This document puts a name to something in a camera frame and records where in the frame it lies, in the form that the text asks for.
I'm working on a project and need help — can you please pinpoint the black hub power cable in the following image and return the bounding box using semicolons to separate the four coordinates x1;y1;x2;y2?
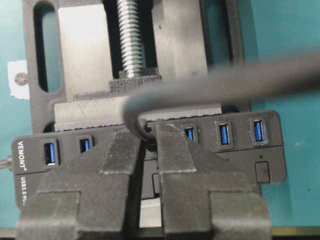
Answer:
0;154;13;171

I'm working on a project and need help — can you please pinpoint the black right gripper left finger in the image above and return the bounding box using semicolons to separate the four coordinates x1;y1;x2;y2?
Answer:
16;131;142;240

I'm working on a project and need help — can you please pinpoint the black USB cable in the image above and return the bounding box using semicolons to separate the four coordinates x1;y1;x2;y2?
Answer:
121;53;320;152

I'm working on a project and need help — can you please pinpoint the black bench vise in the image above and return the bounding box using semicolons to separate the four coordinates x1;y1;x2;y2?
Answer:
22;0;254;134

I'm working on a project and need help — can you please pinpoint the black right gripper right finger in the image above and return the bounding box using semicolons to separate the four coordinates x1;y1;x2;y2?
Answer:
154;120;272;240

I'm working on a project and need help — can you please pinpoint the black multiport USB hub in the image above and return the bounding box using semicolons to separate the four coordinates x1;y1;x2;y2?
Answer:
11;110;287;208

